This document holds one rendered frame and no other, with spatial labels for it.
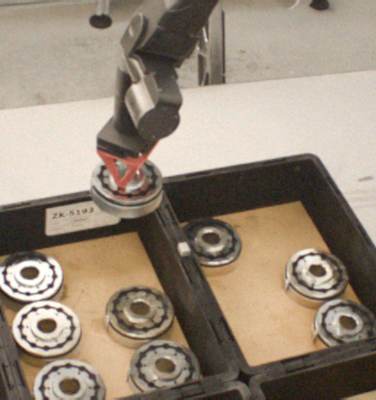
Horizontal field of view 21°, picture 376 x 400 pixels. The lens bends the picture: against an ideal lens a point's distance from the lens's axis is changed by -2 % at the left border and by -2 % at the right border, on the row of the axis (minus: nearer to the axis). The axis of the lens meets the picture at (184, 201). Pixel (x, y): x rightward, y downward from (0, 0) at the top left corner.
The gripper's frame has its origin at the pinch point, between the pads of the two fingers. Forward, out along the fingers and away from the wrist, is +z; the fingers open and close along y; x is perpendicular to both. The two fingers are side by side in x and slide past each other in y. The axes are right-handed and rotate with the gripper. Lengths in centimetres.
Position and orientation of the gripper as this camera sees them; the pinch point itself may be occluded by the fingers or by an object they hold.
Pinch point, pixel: (129, 171)
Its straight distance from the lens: 148.3
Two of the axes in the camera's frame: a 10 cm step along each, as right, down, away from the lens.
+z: -1.0, 7.1, 6.9
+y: 4.1, -6.1, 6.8
